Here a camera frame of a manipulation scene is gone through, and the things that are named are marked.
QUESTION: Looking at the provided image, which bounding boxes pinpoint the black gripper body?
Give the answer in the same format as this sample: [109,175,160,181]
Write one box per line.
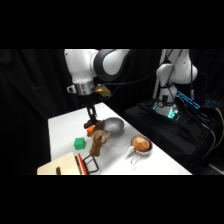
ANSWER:
[84,93,98,117]

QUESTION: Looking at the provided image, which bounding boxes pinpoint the brown plush deer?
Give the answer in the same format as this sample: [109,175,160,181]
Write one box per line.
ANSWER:
[83,119,112,158]

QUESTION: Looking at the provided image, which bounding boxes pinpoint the grey bowl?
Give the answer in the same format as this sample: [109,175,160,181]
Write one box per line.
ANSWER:
[101,117,125,138]

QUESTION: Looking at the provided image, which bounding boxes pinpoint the yellow tag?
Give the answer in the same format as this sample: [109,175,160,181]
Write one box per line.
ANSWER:
[94,83,111,99]

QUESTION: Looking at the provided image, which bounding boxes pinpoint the green block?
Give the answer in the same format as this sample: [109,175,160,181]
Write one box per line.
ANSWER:
[73,137,86,151]

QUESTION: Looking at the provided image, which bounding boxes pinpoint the red black strip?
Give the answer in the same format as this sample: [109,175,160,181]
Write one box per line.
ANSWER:
[74,153,89,176]

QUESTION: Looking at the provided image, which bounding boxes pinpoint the glass cup with brown contents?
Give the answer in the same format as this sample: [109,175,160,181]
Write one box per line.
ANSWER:
[128,134,154,165]

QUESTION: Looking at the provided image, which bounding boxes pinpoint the light wooden board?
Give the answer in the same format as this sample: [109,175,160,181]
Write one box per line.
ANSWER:
[36,152,83,176]

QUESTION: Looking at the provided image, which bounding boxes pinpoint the black curtain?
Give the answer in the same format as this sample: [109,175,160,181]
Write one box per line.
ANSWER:
[0,49,224,176]

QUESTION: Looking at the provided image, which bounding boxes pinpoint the black covered stand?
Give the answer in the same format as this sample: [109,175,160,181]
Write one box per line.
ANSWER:
[122,99,218,175]

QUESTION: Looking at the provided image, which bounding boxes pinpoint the blue lit device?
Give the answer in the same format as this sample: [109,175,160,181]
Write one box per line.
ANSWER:
[176,90,201,110]

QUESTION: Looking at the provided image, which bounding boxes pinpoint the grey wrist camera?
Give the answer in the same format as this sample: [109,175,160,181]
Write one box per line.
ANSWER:
[66,84,78,95]

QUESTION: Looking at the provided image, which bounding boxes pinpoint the black wire handle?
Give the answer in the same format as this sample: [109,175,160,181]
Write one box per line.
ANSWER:
[82,155,100,174]

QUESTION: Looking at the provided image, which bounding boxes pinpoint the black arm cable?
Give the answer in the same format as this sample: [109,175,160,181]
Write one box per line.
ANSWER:
[106,49,183,87]

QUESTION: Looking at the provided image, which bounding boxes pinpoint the yellow cable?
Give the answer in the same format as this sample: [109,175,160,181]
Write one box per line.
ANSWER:
[213,107,224,151]

